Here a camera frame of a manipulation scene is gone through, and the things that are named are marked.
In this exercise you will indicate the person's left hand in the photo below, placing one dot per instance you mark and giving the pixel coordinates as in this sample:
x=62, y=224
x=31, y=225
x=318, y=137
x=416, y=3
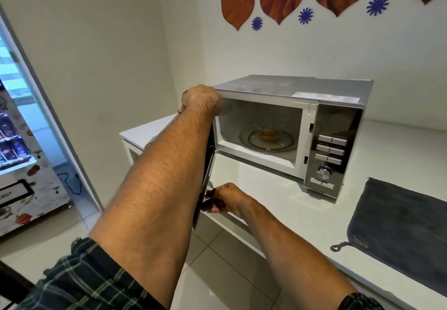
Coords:
x=200, y=98

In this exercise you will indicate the person's right hand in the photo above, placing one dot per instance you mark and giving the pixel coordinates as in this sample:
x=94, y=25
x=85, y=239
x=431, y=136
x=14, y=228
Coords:
x=234, y=200

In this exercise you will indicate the person's left fingers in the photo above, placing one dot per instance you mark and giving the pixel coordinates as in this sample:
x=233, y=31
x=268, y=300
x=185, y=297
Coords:
x=180, y=109

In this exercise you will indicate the person's right thumb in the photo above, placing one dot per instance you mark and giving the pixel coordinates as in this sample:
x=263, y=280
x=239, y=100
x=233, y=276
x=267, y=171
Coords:
x=218, y=189

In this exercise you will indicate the black microwave door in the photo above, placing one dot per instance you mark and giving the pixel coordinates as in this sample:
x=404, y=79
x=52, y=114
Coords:
x=206, y=177

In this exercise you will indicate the person's left forearm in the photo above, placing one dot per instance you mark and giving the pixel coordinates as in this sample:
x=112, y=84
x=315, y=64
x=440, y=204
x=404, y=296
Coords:
x=153, y=187

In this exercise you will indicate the person's right forearm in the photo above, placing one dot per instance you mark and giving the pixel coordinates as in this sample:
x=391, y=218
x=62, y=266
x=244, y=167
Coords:
x=296, y=250

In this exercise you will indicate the glass microwave turntable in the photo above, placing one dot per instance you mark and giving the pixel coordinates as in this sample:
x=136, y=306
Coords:
x=279, y=144

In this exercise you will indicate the clear glass bowl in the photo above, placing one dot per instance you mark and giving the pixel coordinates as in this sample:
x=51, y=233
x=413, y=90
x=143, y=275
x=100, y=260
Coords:
x=269, y=130

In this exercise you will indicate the silver microwave knob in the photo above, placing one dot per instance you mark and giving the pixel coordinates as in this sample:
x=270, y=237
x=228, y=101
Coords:
x=324, y=172

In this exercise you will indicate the small blue flower sticker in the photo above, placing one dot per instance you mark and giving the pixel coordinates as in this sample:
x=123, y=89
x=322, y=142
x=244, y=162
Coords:
x=257, y=23

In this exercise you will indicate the silver microwave oven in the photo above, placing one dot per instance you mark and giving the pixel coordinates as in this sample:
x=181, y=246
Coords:
x=335, y=125

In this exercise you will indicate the medium blue flower sticker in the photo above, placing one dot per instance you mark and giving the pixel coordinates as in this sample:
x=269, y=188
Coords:
x=306, y=15

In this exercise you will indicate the green plaid shirt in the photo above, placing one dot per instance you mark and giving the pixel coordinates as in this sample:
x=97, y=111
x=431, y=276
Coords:
x=87, y=278

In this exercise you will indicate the white vending machine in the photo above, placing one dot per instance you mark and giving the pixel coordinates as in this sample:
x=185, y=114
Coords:
x=31, y=180

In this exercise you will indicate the grey towel with loop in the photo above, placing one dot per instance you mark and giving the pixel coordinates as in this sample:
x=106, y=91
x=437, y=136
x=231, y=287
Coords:
x=401, y=229

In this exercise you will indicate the large blue flower sticker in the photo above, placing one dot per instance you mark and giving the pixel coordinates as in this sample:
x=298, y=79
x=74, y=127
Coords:
x=377, y=5

